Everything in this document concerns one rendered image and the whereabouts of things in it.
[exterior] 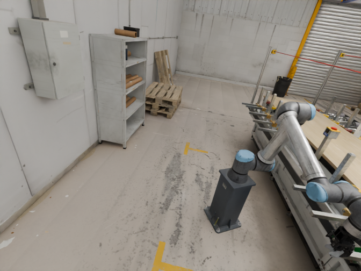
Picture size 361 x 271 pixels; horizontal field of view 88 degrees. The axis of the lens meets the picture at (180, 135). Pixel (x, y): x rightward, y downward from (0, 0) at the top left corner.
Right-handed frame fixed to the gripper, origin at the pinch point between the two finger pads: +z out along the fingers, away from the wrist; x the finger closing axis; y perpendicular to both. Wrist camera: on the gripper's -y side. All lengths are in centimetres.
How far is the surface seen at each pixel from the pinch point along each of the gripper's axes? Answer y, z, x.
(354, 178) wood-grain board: -51, -9, -64
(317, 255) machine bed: -50, 66, -43
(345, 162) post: -26, -27, -53
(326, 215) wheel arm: -8.8, -2.6, -24.3
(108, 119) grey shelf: 202, 43, -174
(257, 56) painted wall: -147, -40, -791
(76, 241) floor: 163, 88, -24
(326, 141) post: -26, -29, -79
